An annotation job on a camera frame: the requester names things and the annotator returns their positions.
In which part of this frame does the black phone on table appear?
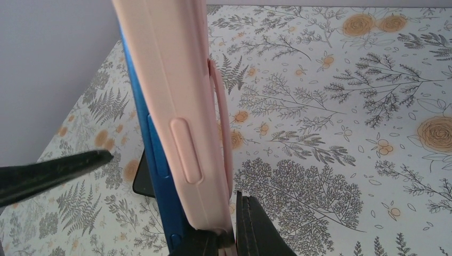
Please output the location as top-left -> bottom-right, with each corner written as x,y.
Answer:
132,151 -> 155,198

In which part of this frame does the pink phone case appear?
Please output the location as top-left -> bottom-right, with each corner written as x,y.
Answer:
113,1 -> 237,255

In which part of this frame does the floral tablecloth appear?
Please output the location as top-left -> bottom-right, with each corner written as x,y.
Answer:
1,5 -> 451,255

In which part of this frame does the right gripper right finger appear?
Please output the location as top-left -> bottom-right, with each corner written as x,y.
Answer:
236,191 -> 296,256

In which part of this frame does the blue smartphone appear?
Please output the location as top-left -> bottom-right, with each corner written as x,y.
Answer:
120,29 -> 193,255

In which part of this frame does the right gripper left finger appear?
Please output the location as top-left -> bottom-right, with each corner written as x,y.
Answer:
1,150 -> 114,207

